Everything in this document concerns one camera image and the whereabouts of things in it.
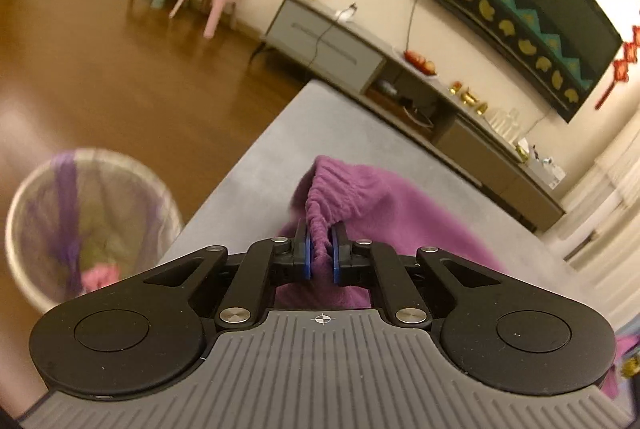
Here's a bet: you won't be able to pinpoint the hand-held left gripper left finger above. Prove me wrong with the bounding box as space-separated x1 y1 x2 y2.
144 219 314 331

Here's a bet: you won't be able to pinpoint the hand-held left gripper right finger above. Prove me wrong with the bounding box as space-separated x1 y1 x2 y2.
330 221 504 328

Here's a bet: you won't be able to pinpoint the purple knit sweater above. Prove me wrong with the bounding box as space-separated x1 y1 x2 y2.
276 155 626 410

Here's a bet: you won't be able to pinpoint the dark electronic device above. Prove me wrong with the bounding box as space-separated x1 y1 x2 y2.
375 79 437 128

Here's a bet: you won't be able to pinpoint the pink crumpled trash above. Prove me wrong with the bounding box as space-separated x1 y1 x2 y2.
80 262 124 296

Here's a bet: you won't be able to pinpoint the gold jars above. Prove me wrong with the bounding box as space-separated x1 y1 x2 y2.
447 81 489 115

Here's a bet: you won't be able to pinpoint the plate of fruit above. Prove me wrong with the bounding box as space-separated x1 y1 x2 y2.
404 50 439 76

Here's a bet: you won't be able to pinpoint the clear glass bottles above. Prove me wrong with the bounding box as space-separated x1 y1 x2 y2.
487 108 524 140

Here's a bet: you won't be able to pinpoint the grey television cabinet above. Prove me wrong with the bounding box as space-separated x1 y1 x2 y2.
260 0 567 233

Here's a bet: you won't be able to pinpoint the white tabletop containers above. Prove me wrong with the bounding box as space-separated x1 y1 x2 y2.
515 139 566 190

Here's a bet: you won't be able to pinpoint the purple trash bag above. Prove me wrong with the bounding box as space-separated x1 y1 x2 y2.
25 151 172 300

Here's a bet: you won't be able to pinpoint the white curtain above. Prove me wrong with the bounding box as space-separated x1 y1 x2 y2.
542 124 640 330

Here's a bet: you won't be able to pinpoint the white mesh waste basket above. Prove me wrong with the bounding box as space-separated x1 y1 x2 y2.
5 149 184 316

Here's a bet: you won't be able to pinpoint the red hanging knot decoration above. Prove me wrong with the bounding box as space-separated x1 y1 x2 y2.
595 26 640 110

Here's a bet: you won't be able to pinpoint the black power cable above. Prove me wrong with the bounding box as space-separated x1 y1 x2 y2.
250 15 347 66

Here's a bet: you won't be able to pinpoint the thin television cable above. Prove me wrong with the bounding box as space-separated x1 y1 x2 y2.
404 0 419 54

